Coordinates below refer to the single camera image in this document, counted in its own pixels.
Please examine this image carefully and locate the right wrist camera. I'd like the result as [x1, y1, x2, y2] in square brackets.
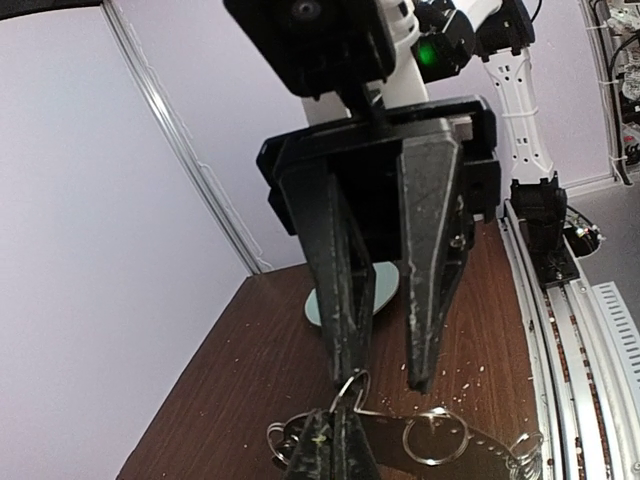
[224, 0, 396, 115]

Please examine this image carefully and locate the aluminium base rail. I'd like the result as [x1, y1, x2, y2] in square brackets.
[500, 203, 639, 479]

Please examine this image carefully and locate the light blue flower plate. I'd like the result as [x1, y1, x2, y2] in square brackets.
[304, 262, 400, 327]

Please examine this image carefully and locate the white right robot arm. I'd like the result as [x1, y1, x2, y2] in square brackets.
[230, 1, 567, 392]

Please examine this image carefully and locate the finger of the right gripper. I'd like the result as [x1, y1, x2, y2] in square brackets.
[398, 134, 460, 394]
[279, 160, 375, 383]

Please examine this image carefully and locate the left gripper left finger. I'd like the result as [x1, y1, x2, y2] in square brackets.
[283, 409, 333, 480]

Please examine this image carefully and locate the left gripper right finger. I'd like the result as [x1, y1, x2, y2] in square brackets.
[333, 407, 381, 480]

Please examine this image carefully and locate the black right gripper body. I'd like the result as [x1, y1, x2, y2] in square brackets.
[257, 95, 501, 280]

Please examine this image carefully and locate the right aluminium wall post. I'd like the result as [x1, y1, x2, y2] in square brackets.
[101, 1, 274, 275]

